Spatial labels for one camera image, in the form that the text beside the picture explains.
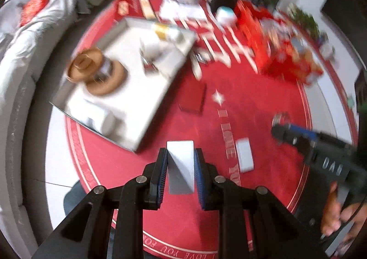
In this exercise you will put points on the green potted plant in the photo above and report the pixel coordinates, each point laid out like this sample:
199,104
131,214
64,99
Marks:
306,19

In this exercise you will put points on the light wooden strip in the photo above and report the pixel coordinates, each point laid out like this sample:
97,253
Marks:
147,8

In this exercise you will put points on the white rounded block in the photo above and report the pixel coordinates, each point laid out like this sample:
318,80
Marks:
101,121

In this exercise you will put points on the black box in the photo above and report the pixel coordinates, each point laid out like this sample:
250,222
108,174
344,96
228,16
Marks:
223,2

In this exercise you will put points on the small dark red box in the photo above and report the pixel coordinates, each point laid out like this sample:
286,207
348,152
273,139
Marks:
193,101

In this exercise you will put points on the long white box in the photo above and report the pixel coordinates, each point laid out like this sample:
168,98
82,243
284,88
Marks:
180,167

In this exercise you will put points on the small silver metal object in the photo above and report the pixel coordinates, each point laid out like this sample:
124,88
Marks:
281,118

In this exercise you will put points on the red round printed mat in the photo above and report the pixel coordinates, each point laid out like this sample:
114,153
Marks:
258,89

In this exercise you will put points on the white power adapter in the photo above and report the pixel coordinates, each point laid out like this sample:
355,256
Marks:
152,46

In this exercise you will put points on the person's right hand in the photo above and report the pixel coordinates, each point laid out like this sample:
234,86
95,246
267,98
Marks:
332,216

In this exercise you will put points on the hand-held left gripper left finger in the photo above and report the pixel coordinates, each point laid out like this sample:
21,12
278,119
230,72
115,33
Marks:
162,173

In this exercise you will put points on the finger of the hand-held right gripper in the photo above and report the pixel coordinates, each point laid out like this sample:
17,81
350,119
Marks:
289,134

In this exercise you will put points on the flat white box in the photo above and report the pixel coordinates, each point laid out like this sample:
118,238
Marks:
245,154

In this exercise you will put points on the red cushion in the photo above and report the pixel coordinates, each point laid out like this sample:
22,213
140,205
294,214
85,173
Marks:
34,6

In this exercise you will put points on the white jar with teal lid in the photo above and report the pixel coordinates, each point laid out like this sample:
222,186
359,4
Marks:
226,15

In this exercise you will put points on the white covered sofa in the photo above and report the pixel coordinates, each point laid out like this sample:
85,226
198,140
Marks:
34,46

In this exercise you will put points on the grey tray box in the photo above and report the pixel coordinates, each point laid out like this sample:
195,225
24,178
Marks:
134,98

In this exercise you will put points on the white bottle with yellow label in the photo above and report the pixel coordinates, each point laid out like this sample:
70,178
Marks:
175,36

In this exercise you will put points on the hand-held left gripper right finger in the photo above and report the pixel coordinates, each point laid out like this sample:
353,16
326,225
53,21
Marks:
200,178

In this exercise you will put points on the person's left leg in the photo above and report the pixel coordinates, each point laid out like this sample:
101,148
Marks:
76,198

